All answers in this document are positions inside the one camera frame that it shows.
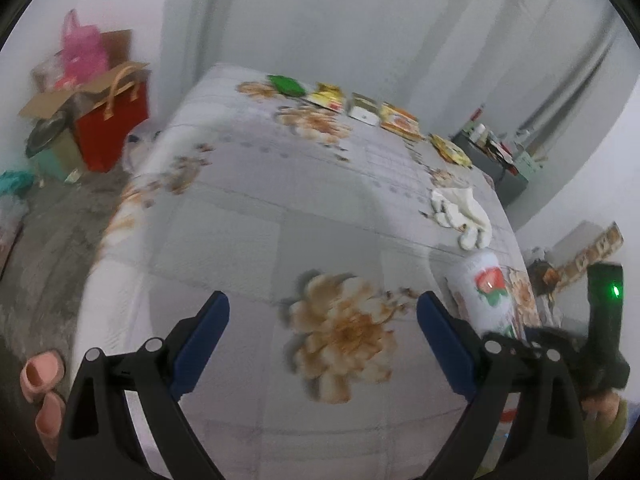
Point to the red gift bag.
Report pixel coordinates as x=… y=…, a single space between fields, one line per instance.
x=122 y=104

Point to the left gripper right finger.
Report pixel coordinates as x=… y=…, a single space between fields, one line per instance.
x=546 y=439

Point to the floral vinyl tablecloth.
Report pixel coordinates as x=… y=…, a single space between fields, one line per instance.
x=251 y=194

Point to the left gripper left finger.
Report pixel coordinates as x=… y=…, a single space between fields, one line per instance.
x=98 y=439

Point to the white curtain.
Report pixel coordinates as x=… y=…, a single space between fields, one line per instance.
x=514 y=61

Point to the pink slipper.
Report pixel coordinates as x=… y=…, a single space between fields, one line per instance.
x=49 y=422
x=41 y=374

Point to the pink plastic bag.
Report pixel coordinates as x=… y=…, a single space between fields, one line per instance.
x=83 y=54

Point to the white crumpled tissue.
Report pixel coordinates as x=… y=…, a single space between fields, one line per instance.
x=457 y=208

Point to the green white fluffy sleeve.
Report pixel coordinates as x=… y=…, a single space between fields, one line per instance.
x=604 y=438

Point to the orange noodle packet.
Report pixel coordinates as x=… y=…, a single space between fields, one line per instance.
x=400 y=122

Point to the dark snack bag on floor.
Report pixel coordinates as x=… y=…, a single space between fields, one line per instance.
x=543 y=277

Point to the yellow crumpled packet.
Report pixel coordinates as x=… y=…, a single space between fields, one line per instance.
x=449 y=151

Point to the olive white packet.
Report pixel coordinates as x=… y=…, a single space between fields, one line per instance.
x=363 y=109

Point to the white small bottle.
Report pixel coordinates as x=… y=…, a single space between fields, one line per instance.
x=477 y=132

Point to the brown cardboard box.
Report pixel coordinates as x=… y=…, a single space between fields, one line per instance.
x=57 y=91

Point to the grey cabinet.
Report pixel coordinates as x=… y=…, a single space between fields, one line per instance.
x=508 y=186

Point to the strawberry AD milk bottle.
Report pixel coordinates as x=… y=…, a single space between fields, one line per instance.
x=478 y=286

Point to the green mesh basket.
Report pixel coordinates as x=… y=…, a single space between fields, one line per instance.
x=527 y=166

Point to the yellow snack packet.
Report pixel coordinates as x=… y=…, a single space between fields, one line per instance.
x=327 y=96

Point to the green small packet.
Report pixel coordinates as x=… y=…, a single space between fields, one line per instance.
x=287 y=86

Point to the right hand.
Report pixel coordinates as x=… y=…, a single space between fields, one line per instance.
x=604 y=405

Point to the patterned rolled tablecloth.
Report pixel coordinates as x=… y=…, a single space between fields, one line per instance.
x=606 y=244

